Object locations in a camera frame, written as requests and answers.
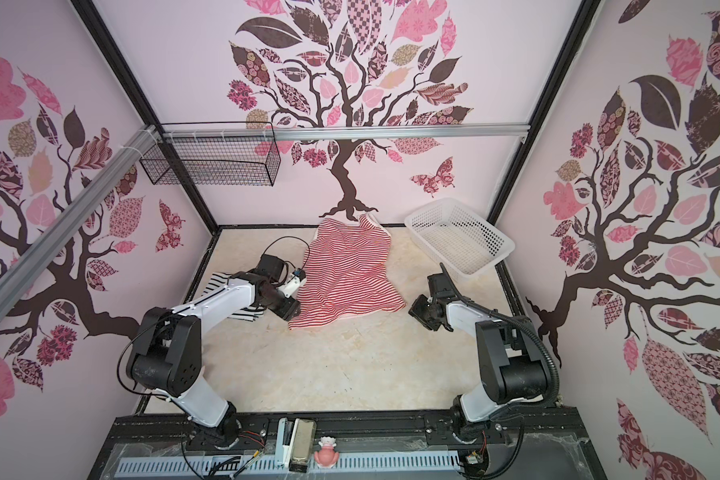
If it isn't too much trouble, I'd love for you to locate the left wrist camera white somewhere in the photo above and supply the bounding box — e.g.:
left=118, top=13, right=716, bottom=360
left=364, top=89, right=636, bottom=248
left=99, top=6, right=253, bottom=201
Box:
left=278, top=268, right=306, bottom=298

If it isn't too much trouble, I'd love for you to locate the aluminium rail left wall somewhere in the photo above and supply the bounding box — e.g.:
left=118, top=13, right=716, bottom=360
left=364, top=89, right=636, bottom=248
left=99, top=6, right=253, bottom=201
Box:
left=0, top=125, right=160, bottom=323

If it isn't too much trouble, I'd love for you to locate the silver white box device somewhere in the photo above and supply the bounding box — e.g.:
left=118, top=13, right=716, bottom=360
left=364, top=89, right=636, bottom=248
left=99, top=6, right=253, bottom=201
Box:
left=274, top=418, right=317, bottom=473

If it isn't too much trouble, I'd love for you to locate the pink pig figurine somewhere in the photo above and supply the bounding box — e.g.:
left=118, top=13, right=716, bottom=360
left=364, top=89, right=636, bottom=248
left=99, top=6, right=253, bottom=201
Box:
left=313, top=436, right=340, bottom=469

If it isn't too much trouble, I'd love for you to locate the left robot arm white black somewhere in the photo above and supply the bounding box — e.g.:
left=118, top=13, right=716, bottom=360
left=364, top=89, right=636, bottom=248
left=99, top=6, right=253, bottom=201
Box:
left=125, top=254, right=307, bottom=449

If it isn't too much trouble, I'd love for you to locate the aluminium rail wall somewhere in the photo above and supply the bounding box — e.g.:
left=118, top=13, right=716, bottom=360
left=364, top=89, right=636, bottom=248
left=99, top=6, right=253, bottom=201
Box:
left=162, top=123, right=530, bottom=142
left=0, top=125, right=160, bottom=323

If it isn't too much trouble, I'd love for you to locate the black corrugated cable hose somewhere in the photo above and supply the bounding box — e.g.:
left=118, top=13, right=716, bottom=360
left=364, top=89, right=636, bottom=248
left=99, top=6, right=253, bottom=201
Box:
left=437, top=262, right=562, bottom=409

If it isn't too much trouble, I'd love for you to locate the white slotted cable duct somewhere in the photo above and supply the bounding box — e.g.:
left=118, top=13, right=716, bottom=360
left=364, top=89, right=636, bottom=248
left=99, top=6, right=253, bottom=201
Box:
left=115, top=451, right=462, bottom=479

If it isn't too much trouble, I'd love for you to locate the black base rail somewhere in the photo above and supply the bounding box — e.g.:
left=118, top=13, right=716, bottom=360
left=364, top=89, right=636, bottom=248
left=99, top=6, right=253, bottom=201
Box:
left=104, top=407, right=587, bottom=451

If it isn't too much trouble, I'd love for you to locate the aluminium rail back wall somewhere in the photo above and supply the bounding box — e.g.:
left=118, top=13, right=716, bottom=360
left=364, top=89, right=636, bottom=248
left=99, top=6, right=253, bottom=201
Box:
left=162, top=123, right=530, bottom=142

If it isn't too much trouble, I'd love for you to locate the white plastic laundry basket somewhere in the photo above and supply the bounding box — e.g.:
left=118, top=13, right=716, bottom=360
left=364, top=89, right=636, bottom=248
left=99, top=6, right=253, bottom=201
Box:
left=404, top=198, right=515, bottom=280

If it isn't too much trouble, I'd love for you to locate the black white striped tank top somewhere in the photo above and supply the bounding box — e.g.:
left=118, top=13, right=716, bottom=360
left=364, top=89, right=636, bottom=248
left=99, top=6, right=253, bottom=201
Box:
left=202, top=273, right=265, bottom=326

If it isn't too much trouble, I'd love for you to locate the black wire mesh basket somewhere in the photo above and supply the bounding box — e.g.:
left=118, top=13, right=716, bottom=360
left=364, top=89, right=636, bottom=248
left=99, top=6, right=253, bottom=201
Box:
left=140, top=120, right=281, bottom=187

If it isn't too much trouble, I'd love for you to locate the red white striped tank top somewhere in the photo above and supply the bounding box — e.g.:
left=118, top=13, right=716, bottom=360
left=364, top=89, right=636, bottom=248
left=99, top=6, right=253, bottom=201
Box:
left=289, top=214, right=406, bottom=330

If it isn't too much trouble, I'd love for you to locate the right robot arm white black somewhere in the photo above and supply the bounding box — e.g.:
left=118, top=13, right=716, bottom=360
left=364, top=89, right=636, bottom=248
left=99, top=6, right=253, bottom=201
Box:
left=409, top=270, right=560, bottom=442

